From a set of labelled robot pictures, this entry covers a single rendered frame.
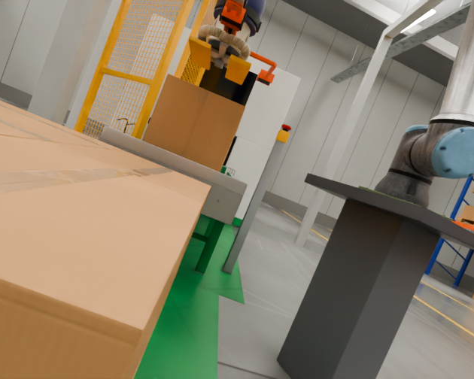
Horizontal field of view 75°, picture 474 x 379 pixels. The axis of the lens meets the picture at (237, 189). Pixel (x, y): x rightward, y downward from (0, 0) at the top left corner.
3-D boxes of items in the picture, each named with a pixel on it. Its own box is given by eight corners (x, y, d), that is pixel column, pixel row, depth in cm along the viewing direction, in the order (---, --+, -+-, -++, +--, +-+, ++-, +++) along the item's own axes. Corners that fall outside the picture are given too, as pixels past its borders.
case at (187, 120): (162, 156, 209) (183, 99, 207) (217, 178, 211) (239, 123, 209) (137, 152, 149) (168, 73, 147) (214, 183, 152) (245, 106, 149)
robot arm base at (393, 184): (391, 198, 130) (400, 175, 129) (436, 213, 114) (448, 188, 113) (363, 186, 120) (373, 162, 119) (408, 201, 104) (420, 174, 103)
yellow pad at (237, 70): (224, 77, 168) (228, 68, 168) (241, 85, 170) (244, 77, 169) (229, 58, 135) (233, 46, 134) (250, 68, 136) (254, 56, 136)
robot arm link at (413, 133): (418, 180, 124) (436, 138, 122) (445, 184, 107) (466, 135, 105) (382, 167, 124) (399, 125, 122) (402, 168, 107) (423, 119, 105)
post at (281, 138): (221, 267, 211) (278, 130, 206) (231, 271, 212) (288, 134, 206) (221, 271, 204) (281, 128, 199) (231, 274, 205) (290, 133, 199)
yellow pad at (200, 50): (191, 62, 166) (195, 53, 165) (208, 71, 167) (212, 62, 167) (188, 38, 132) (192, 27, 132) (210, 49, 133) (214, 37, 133)
